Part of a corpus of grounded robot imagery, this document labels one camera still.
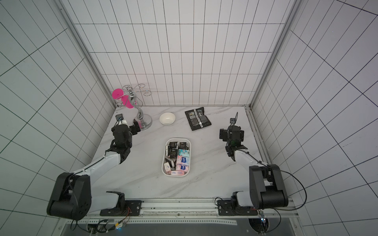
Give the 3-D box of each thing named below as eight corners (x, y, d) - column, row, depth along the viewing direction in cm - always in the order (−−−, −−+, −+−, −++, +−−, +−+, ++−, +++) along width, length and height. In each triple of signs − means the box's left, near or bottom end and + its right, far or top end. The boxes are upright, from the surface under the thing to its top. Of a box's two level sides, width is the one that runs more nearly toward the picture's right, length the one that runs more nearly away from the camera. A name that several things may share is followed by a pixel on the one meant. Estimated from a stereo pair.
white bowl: (158, 124, 109) (157, 120, 106) (164, 114, 115) (164, 111, 112) (170, 128, 107) (169, 124, 103) (176, 118, 113) (175, 114, 109)
